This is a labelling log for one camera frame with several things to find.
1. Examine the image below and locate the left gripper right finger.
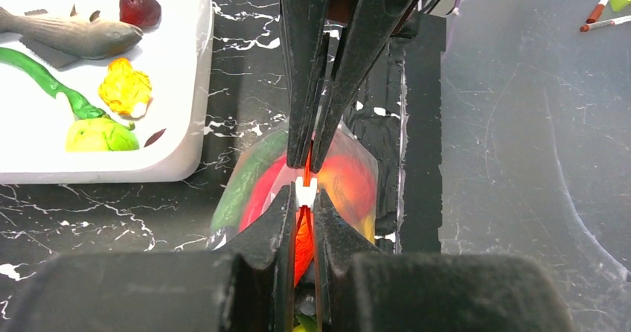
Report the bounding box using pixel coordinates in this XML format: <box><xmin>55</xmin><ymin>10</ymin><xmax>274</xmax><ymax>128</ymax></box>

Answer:
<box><xmin>313</xmin><ymin>192</ymin><xmax>574</xmax><ymax>331</ymax></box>

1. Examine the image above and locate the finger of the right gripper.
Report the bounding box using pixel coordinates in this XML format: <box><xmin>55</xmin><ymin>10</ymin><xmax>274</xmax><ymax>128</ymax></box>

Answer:
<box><xmin>281</xmin><ymin>0</ymin><xmax>330</xmax><ymax>168</ymax></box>
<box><xmin>311</xmin><ymin>0</ymin><xmax>418</xmax><ymax>173</ymax></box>

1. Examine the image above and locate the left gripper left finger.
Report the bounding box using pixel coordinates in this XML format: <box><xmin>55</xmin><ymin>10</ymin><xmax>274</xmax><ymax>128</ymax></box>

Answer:
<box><xmin>5</xmin><ymin>185</ymin><xmax>296</xmax><ymax>331</ymax></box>

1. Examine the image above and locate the orange toy carrot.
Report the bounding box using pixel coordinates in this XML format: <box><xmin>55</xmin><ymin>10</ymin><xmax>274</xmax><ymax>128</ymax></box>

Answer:
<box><xmin>294</xmin><ymin>209</ymin><xmax>314</xmax><ymax>287</ymax></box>

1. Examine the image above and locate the red toy chili pepper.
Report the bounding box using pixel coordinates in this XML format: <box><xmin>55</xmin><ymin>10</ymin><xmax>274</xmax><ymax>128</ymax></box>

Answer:
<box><xmin>239</xmin><ymin>155</ymin><xmax>286</xmax><ymax>232</ymax></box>

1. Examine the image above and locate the clear zip bag orange zipper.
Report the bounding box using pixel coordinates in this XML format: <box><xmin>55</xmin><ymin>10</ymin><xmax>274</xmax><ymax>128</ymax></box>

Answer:
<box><xmin>207</xmin><ymin>123</ymin><xmax>378</xmax><ymax>331</ymax></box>

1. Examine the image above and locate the white plastic bin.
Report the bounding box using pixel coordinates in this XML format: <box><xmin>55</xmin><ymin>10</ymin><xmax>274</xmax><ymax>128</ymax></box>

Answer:
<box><xmin>0</xmin><ymin>0</ymin><xmax>215</xmax><ymax>185</ymax></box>

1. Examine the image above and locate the yellow toy banana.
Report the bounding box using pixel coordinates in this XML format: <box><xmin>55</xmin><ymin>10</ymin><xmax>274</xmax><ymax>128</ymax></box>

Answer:
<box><xmin>360</xmin><ymin>214</ymin><xmax>376</xmax><ymax>245</ymax></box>

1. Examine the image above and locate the dark red toy fruit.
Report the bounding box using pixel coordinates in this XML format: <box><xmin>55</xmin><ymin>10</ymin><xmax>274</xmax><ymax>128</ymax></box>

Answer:
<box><xmin>119</xmin><ymin>0</ymin><xmax>161</xmax><ymax>28</ymax></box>

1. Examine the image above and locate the orange toy habanero pepper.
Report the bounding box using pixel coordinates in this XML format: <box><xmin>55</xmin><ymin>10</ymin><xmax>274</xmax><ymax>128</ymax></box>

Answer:
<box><xmin>97</xmin><ymin>57</ymin><xmax>153</xmax><ymax>119</ymax></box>

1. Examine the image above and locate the green toy lime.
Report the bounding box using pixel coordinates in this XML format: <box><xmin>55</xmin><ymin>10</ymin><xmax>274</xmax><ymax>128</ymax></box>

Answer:
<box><xmin>65</xmin><ymin>117</ymin><xmax>139</xmax><ymax>152</ymax></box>

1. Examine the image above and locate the green toy bean pod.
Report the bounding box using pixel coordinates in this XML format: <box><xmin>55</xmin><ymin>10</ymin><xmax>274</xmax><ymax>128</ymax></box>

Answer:
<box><xmin>1</xmin><ymin>47</ymin><xmax>135</xmax><ymax>133</ymax></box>

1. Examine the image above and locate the grey toy fish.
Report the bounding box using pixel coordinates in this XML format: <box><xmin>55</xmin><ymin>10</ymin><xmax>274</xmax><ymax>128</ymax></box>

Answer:
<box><xmin>1</xmin><ymin>8</ymin><xmax>144</xmax><ymax>68</ymax></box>

